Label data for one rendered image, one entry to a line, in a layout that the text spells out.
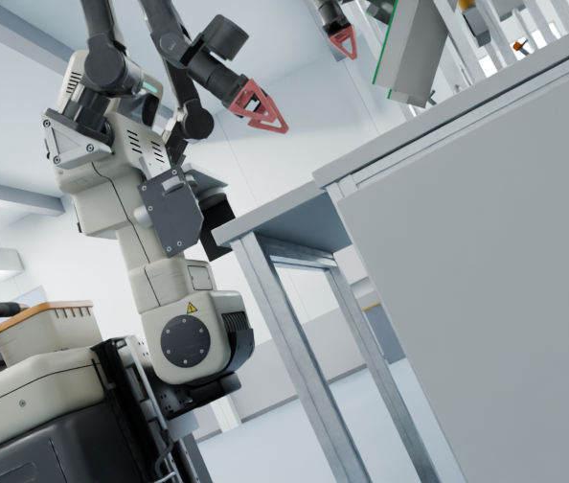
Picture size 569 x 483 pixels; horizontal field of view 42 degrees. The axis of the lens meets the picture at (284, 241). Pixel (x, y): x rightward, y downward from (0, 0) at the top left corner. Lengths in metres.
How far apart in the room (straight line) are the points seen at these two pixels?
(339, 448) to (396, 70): 0.70
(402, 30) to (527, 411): 0.73
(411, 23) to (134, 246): 0.71
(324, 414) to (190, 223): 0.47
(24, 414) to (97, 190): 0.48
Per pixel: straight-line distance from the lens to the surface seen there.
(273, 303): 1.25
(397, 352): 10.61
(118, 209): 1.58
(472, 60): 1.39
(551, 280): 1.13
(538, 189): 1.13
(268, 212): 1.24
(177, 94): 1.84
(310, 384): 1.25
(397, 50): 1.46
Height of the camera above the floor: 0.60
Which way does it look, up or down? 9 degrees up
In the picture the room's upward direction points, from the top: 25 degrees counter-clockwise
